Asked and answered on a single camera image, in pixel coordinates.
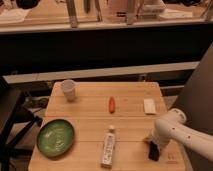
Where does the black chair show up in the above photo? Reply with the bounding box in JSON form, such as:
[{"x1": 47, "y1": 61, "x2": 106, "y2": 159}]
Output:
[{"x1": 0, "y1": 76, "x2": 42, "y2": 171}]

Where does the wooden table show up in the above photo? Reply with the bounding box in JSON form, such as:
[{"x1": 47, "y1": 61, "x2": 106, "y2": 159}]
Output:
[{"x1": 28, "y1": 82, "x2": 186, "y2": 171}]

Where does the white tube with cap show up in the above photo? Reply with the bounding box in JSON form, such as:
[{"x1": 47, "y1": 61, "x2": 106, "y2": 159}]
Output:
[{"x1": 101, "y1": 125, "x2": 116, "y2": 168}]

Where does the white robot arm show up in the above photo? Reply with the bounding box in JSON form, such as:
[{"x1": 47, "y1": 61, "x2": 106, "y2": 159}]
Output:
[{"x1": 144, "y1": 108, "x2": 213, "y2": 161}]

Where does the orange carrot toy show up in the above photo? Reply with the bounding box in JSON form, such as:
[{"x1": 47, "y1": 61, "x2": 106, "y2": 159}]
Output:
[{"x1": 108, "y1": 97, "x2": 116, "y2": 113}]

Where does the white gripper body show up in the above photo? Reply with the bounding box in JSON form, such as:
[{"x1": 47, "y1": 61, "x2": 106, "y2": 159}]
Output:
[{"x1": 150, "y1": 132, "x2": 170, "y2": 151}]

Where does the green plate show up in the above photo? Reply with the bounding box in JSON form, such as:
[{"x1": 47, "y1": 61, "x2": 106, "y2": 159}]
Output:
[{"x1": 36, "y1": 119, "x2": 75, "y2": 158}]

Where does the white rectangular block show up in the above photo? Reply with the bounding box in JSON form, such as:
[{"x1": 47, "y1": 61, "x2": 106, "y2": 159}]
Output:
[{"x1": 143, "y1": 98, "x2": 156, "y2": 115}]

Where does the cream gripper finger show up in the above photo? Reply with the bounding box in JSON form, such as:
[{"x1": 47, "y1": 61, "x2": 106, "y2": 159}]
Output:
[{"x1": 144, "y1": 137, "x2": 152, "y2": 143}]

